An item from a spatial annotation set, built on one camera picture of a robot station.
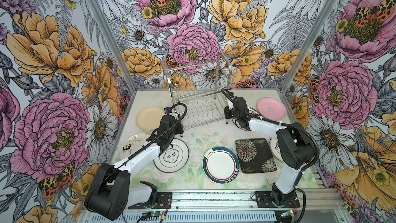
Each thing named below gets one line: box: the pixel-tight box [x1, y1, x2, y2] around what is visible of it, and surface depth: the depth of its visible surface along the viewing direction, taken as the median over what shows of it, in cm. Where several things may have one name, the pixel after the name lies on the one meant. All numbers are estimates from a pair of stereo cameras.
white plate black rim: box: [153, 138, 190, 173], surface depth 89 cm
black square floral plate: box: [235, 138, 277, 174], surface depth 89 cm
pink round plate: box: [256, 97, 288, 121], surface depth 113 cm
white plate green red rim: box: [202, 146, 240, 185], surface depth 85 cm
